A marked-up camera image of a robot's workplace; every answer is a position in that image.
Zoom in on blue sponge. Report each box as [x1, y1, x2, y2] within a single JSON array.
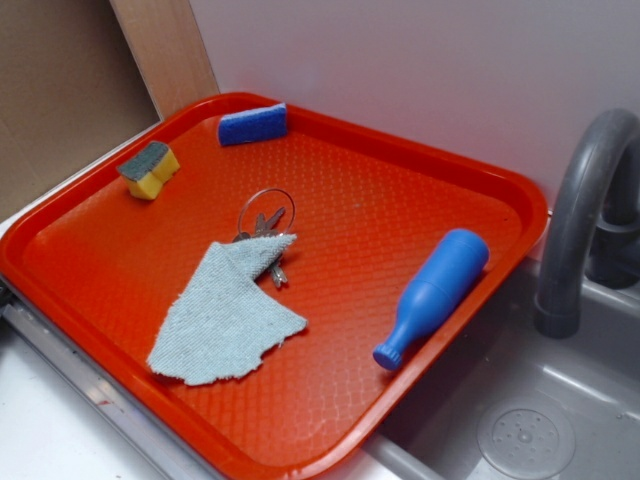
[[217, 103, 288, 147]]

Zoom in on yellow and green sponge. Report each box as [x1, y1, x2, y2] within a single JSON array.
[[117, 141, 180, 201]]

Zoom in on silver keys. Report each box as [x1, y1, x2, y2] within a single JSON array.
[[232, 205, 288, 289]]

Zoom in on red plastic tray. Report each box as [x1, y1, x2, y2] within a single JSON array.
[[1, 93, 547, 479]]

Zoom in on light blue cloth rag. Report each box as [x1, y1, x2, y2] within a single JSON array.
[[147, 234, 307, 386]]

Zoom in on blue plastic bottle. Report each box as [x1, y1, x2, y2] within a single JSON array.
[[373, 229, 490, 371]]

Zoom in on grey plastic sink basin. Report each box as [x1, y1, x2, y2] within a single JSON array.
[[362, 259, 640, 480]]

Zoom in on wooden board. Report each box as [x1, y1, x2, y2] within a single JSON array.
[[111, 0, 219, 119]]

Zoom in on grey plastic faucet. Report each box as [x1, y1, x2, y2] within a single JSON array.
[[535, 109, 639, 339]]

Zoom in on brown cardboard panel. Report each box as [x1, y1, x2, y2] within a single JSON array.
[[1, 1, 158, 219]]

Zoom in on clear plastic key ring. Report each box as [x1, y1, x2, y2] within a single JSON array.
[[237, 187, 297, 245]]

